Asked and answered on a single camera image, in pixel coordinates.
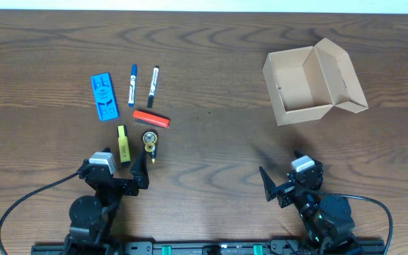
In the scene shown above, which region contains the correction tape dispenser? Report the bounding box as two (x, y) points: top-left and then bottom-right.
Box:
(142, 130), (159, 164)

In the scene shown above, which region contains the blue plastic whiteboard eraser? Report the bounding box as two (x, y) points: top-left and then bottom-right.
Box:
(91, 73), (119, 122)

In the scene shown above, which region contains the cardboard box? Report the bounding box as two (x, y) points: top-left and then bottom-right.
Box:
(263, 38), (368, 126)

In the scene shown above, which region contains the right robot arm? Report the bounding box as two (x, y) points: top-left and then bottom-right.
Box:
(259, 151), (363, 254)

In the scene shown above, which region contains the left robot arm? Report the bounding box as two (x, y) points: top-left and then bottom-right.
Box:
(64, 148), (149, 254)

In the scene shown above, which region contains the yellow highlighter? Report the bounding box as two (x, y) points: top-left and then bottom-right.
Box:
(117, 125), (131, 166)

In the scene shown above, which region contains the black whiteboard marker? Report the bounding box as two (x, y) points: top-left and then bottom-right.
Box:
(147, 66), (159, 108)

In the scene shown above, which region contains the blue whiteboard marker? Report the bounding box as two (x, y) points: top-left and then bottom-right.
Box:
(127, 64), (137, 108)

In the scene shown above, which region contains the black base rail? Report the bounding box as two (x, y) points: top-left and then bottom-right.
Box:
(30, 239), (384, 255)

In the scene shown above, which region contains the right black cable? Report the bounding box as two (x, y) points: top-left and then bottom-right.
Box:
(327, 193), (394, 255)

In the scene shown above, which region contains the black cable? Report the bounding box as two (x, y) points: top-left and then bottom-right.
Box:
(0, 171), (81, 255)
(327, 193), (394, 255)

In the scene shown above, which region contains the left black cable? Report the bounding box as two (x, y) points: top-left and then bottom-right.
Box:
(0, 171), (81, 255)

